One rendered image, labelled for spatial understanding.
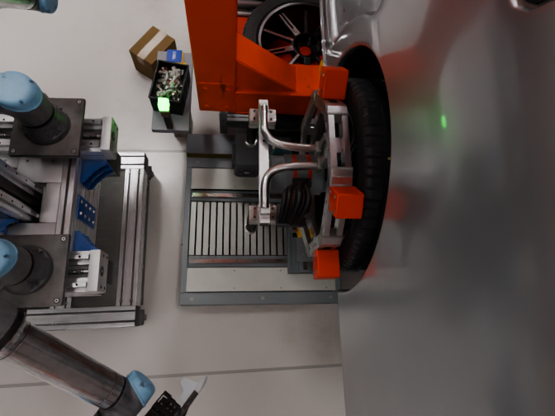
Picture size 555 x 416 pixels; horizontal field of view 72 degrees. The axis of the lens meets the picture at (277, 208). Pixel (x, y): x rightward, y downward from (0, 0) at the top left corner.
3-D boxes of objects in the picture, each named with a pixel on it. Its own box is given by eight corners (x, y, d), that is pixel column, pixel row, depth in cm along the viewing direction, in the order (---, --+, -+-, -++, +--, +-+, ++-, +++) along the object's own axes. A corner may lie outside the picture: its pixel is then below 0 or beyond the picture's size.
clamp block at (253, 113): (274, 130, 133) (276, 121, 128) (248, 128, 132) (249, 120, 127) (274, 116, 135) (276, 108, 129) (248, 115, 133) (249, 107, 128)
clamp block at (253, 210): (277, 224, 123) (278, 220, 118) (248, 224, 122) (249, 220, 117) (276, 210, 125) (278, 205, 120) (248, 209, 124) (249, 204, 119)
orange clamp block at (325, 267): (334, 252, 132) (335, 279, 129) (310, 252, 131) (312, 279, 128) (339, 248, 125) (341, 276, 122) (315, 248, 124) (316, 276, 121)
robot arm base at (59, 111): (20, 145, 129) (3, 131, 120) (26, 106, 134) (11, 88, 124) (68, 145, 131) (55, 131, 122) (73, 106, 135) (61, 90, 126)
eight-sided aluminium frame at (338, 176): (315, 263, 154) (358, 233, 102) (299, 263, 153) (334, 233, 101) (309, 140, 170) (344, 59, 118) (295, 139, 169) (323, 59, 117)
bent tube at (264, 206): (323, 216, 118) (331, 206, 108) (259, 215, 115) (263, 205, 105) (320, 163, 123) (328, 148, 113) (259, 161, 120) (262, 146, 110)
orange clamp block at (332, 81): (345, 100, 120) (349, 70, 116) (320, 99, 119) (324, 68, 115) (339, 95, 126) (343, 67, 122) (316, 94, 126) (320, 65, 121)
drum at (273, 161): (324, 200, 141) (334, 187, 127) (267, 199, 138) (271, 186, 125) (323, 164, 145) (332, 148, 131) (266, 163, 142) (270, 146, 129)
